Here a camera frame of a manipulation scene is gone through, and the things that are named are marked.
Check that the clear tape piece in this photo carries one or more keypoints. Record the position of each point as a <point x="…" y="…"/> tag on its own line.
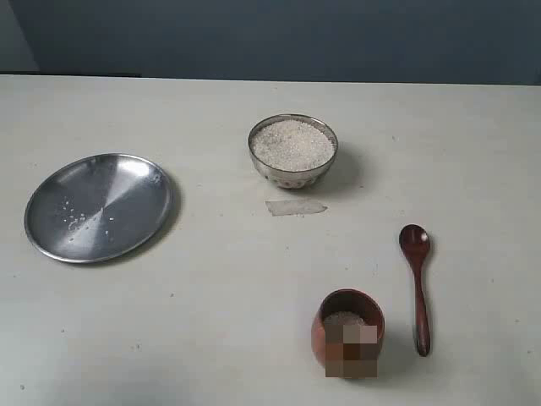
<point x="300" y="207"/>

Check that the dark red wooden spoon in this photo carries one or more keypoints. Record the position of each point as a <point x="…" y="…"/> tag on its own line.
<point x="415" y="245"/>

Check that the steel bowl of rice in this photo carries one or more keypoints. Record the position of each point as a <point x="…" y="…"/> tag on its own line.
<point x="292" y="151"/>

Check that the round steel plate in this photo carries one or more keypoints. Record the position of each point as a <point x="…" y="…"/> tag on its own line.
<point x="99" y="208"/>

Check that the brown wooden cup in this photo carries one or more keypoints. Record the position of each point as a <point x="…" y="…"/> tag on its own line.
<point x="347" y="335"/>

